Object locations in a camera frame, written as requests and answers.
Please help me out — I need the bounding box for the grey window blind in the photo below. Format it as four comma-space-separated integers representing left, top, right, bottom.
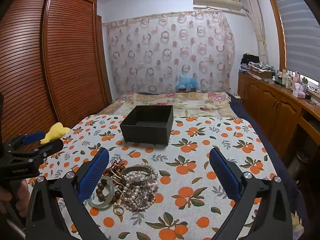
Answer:
270, 0, 320, 85

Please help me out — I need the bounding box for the wooden cabinet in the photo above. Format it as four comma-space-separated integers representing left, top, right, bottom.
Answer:
236, 71, 320, 162

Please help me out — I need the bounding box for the yellow cloth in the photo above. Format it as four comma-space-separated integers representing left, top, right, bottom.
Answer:
40, 122, 72, 145

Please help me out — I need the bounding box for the blue plastic bag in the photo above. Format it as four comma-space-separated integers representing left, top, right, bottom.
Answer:
176, 75, 198, 90

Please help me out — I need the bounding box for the small pearl necklace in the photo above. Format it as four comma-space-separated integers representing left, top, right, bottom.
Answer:
119, 171, 157, 210

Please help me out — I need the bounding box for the pink tissue box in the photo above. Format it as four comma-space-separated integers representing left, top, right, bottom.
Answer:
292, 82, 307, 98

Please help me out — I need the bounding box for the black square box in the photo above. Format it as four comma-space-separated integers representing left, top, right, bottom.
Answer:
119, 105, 174, 145

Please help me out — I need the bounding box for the dark blue blanket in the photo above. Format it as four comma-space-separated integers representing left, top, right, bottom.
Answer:
225, 94, 309, 230

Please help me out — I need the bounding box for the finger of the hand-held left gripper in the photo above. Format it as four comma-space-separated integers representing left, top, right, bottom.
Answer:
4, 139, 64, 164
3, 131, 46, 153

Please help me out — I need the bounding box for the brown slatted wardrobe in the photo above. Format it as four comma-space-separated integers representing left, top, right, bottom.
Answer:
0, 0, 113, 153

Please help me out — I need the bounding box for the floral bedspread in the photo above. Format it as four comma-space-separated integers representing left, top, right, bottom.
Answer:
100, 91, 238, 120

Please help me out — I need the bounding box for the ring pattern sheer curtain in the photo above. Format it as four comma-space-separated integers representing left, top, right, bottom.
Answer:
103, 9, 236, 96

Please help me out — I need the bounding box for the row of small bottles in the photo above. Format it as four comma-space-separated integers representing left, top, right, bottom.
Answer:
274, 69, 293, 90

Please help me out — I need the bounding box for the stack of folded clothes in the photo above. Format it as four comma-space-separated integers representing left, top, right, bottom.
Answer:
240, 53, 276, 80

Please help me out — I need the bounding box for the orange fruit print cloth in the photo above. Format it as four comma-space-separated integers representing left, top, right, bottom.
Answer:
25, 114, 300, 240

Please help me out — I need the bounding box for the tied cream curtain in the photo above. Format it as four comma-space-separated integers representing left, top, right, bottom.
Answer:
242, 0, 270, 65

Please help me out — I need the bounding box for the silver metal bangle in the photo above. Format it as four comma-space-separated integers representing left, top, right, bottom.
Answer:
121, 165, 153, 187

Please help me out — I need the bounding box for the brown wooden bead bracelet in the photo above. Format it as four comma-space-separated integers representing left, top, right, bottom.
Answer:
96, 182, 121, 203

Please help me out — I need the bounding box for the person's left hand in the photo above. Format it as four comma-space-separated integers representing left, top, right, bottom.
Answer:
0, 180, 31, 215

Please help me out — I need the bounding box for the red bead bracelet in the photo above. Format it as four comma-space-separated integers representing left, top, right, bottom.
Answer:
103, 159, 126, 178

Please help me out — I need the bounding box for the large pearl necklace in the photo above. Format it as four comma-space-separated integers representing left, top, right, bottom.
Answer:
141, 163, 158, 180

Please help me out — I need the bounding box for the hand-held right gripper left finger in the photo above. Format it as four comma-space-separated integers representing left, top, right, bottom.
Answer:
26, 147, 110, 240

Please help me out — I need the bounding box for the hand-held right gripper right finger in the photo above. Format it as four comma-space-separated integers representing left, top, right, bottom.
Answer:
209, 147, 294, 240

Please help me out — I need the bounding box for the green jade bangle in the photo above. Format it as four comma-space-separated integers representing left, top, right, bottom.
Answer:
87, 176, 115, 209

